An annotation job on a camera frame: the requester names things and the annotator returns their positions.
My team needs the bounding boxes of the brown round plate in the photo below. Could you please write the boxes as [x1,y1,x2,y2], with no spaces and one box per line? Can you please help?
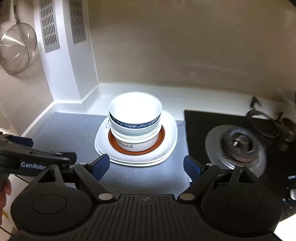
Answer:
[108,126,165,156]

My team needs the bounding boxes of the white embossed square plate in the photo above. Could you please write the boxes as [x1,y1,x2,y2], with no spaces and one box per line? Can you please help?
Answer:
[94,110,178,167]

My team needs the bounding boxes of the white bowl blue rim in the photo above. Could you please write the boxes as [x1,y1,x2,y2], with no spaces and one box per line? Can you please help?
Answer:
[109,92,163,129]

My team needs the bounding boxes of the person's left hand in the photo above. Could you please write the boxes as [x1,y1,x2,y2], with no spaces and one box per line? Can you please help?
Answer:
[0,179,11,225]

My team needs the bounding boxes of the silver gas burner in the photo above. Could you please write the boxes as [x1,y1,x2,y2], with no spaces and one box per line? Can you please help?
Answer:
[205,125,266,177]

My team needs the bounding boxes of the black glass gas stove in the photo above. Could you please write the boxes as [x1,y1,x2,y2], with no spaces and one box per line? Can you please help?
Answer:
[184,110,295,219]

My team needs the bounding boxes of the black pan support grate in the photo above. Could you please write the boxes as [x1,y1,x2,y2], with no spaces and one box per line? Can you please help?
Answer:
[246,96,295,151]

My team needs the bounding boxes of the metal mesh strainer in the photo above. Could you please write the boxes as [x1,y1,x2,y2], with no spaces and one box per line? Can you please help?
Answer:
[1,1,37,74]

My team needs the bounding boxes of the grey wall vent grille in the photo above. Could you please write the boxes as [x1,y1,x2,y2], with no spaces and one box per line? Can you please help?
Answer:
[69,0,86,44]

